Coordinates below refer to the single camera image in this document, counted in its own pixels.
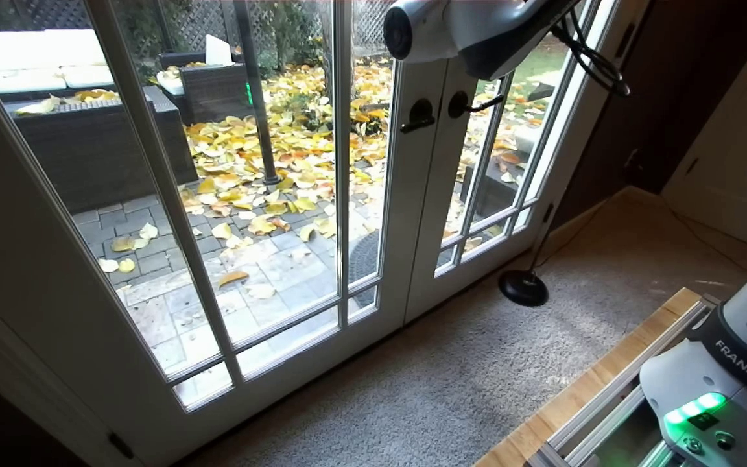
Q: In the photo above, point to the white glass panel door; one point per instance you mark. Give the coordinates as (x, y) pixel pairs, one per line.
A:
(412, 214)
(435, 214)

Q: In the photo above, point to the white french double door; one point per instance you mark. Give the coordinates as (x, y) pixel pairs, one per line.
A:
(422, 214)

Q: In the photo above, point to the white interior door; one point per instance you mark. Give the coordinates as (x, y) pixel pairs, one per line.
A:
(736, 149)

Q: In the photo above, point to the dark outdoor doormat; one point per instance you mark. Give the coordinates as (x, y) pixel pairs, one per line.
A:
(364, 259)

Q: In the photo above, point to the dark patio bench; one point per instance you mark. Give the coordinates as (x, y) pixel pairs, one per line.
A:
(491, 192)

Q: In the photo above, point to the black floor lamp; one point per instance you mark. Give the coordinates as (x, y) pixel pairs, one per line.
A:
(524, 289)

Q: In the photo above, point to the black patio pole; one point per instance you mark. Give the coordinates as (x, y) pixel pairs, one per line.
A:
(254, 78)

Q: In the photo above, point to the dark wicker patio chair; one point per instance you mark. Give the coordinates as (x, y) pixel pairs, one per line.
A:
(213, 92)

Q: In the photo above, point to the wicker patio sofa white cushions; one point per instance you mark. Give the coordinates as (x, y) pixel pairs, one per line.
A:
(91, 146)

